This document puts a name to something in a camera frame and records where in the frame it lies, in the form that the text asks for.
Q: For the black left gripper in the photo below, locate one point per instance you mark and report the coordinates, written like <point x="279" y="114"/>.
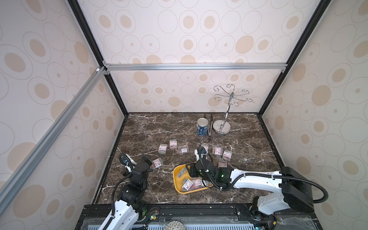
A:
<point x="147" y="160"/>

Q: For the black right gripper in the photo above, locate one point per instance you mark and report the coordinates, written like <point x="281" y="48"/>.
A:
<point x="191" y="169"/>

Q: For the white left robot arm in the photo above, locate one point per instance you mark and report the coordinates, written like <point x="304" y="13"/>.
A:
<point x="126" y="199"/>

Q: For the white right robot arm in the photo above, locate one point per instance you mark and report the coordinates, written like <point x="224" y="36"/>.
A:
<point x="288" y="189"/>

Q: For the yellow plastic storage tray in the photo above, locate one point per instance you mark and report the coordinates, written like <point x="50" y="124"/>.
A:
<point x="185" y="184"/>

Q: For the blue labelled tin can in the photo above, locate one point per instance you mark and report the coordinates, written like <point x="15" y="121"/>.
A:
<point x="202" y="126"/>

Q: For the chrome hook stand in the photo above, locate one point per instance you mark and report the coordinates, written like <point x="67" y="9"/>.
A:
<point x="222" y="127"/>

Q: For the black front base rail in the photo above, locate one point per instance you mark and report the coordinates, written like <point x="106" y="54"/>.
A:
<point x="96" y="214"/>

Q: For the aluminium horizontal frame bar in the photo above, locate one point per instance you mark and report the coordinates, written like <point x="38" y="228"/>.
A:
<point x="196" y="66"/>

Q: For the aluminium diagonal frame bar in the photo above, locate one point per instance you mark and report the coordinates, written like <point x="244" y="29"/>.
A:
<point x="24" y="171"/>

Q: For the black left corner post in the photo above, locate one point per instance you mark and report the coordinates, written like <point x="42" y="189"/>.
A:
<point x="90" y="38"/>

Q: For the black corner frame post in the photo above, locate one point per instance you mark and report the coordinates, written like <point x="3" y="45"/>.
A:
<point x="307" y="32"/>

